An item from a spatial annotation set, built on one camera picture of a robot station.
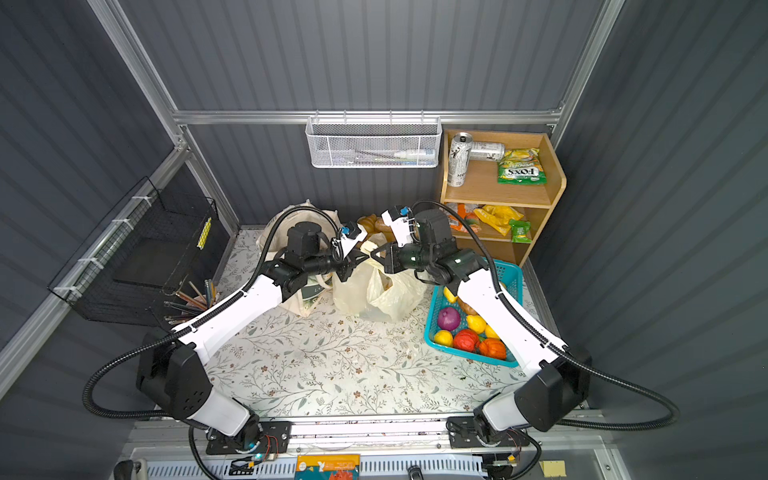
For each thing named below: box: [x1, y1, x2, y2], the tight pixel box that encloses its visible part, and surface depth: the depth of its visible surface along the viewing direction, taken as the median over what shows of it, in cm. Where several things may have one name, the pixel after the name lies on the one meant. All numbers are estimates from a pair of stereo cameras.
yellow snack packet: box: [474, 205, 524, 236], surface depth 98 cm
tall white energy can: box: [448, 131, 473, 187], surface depth 80 cm
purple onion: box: [438, 307, 461, 331], surface depth 91 cm
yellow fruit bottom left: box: [434, 329, 453, 347], surface depth 88 cm
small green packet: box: [510, 219, 533, 244], surface depth 95 cm
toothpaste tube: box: [393, 149, 435, 159], surface depth 92 cm
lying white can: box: [469, 142, 505, 162], surface depth 93 cm
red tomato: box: [453, 328, 479, 352], surface depth 84 cm
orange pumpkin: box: [479, 338, 507, 360], surface depth 84 cm
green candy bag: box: [497, 148, 547, 185], surface depth 91 cm
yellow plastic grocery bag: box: [332, 240, 429, 323], surface depth 82 cm
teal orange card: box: [294, 454, 361, 480], surface depth 71 cm
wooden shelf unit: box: [441, 130, 567, 268], surface depth 91 cm
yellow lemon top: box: [466, 314, 486, 334], surface depth 90 cm
